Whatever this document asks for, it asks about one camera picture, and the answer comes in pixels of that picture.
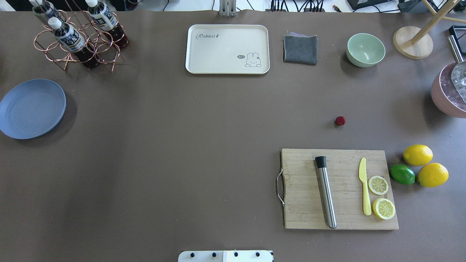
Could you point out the mint green bowl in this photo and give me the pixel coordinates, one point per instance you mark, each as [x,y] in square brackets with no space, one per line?
[365,50]

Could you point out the wooden cup tree stand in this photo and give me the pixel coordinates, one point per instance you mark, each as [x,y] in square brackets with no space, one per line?
[415,43]

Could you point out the green lime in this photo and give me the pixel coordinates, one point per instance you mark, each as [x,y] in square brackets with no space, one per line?
[402,174]

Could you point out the aluminium frame post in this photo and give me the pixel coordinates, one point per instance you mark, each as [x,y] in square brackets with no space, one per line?
[227,8]

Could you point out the dark tea bottle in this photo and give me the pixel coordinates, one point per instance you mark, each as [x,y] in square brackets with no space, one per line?
[73,41]
[45,10]
[107,22]

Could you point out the lemon half slice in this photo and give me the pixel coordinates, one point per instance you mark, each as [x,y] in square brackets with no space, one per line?
[378,185]
[383,208]

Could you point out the red strawberry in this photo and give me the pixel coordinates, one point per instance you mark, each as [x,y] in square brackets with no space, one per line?
[340,121]

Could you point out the yellow lemon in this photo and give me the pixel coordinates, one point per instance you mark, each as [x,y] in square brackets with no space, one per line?
[432,175]
[417,155]

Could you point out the yellow plastic knife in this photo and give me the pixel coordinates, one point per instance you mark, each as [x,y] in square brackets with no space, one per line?
[362,173]

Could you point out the pink bowl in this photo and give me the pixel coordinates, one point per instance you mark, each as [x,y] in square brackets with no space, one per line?
[445,96]

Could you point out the steel muddler black tip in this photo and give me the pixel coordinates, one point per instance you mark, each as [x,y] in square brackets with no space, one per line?
[329,210]

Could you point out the copper wire bottle rack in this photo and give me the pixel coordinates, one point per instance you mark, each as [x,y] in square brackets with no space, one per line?
[108,53]

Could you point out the grey folded cloth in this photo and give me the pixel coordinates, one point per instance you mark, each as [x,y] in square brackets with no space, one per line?
[302,49]

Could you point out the cream rabbit tray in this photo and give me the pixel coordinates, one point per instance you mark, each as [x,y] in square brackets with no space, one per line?
[227,49]

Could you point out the metal ice scoop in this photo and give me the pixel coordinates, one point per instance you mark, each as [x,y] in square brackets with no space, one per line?
[458,74]

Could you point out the wooden cutting board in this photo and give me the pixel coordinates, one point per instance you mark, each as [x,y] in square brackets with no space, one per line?
[303,192]

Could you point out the blue plate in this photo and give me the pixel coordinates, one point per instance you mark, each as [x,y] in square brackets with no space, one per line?
[32,109]

